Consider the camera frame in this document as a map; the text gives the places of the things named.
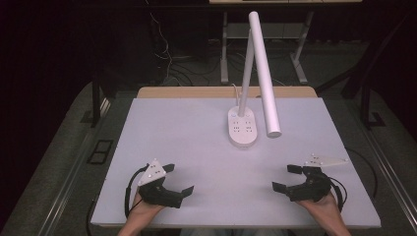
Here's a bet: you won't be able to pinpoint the white table mat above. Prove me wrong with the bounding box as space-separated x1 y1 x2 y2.
89 96 383 229

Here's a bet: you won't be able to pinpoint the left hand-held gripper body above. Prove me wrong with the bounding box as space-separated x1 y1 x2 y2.
137 158 184 209

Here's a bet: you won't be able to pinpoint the metal floor rail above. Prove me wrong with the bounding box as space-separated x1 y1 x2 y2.
358 126 417 227
36 97 112 236

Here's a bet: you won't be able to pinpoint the white desk lamp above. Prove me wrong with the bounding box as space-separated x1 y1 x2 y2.
227 11 283 148

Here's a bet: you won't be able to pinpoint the person's right hand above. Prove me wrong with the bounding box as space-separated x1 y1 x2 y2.
296 192 342 224

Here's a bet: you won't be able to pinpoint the wooden table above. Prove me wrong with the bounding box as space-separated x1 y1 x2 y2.
136 86 319 99

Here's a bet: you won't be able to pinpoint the white floor cables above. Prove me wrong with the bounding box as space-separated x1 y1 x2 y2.
144 0 198 87

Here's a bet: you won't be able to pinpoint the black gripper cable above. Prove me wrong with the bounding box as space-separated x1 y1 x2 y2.
123 163 150 219
328 176 348 212

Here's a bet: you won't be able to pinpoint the person's left hand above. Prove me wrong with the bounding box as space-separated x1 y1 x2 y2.
126 192 165 228

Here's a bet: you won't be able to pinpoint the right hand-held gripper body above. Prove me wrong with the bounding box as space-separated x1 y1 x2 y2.
285 153 350 203

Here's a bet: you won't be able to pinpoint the black metal stand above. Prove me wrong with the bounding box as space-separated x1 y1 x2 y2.
80 70 114 129
315 13 417 131

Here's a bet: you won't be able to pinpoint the white lamp power cable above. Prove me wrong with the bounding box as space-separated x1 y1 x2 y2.
230 83 243 108

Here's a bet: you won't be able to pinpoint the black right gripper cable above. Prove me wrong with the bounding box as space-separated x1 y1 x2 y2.
328 176 348 212

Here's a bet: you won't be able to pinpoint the thin black floor cable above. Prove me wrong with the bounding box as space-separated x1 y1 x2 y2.
346 147 379 200

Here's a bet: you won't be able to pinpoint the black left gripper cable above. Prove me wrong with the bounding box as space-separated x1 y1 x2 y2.
123 163 150 219

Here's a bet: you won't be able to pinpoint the grey metal desk frame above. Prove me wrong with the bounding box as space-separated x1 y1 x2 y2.
208 0 363 86

